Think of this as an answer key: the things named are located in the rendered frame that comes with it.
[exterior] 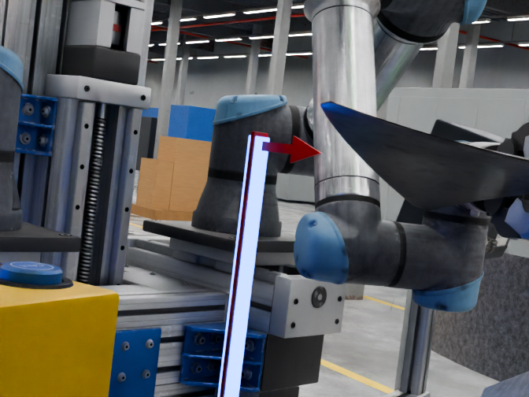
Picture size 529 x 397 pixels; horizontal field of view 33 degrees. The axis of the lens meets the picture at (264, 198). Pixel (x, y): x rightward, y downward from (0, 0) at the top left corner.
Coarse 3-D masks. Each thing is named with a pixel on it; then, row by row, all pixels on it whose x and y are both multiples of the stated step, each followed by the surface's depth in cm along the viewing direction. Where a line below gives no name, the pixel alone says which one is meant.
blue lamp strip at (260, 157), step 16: (256, 144) 78; (256, 160) 78; (256, 176) 78; (256, 192) 79; (256, 208) 79; (256, 224) 79; (256, 240) 80; (240, 272) 78; (240, 288) 78; (240, 304) 79; (240, 320) 79; (240, 336) 79; (240, 352) 80; (240, 368) 80
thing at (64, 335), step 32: (0, 288) 54; (32, 288) 56; (64, 288) 57; (96, 288) 59; (0, 320) 50; (32, 320) 52; (64, 320) 54; (96, 320) 57; (0, 352) 50; (32, 352) 52; (64, 352) 55; (96, 352) 57; (0, 384) 50; (32, 384) 53; (64, 384) 55; (96, 384) 58
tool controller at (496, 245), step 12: (444, 120) 131; (432, 132) 130; (444, 132) 129; (456, 132) 128; (468, 132) 127; (480, 132) 134; (408, 204) 132; (408, 216) 132; (420, 216) 131; (492, 228) 136; (492, 240) 133; (504, 240) 145; (492, 252) 134
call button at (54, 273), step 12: (12, 264) 58; (24, 264) 59; (36, 264) 59; (48, 264) 60; (0, 276) 57; (12, 276) 56; (24, 276) 56; (36, 276) 56; (48, 276) 57; (60, 276) 58
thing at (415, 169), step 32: (352, 128) 69; (384, 128) 65; (384, 160) 75; (416, 160) 72; (448, 160) 70; (480, 160) 66; (512, 160) 61; (416, 192) 80; (448, 192) 79; (480, 192) 77; (512, 192) 75
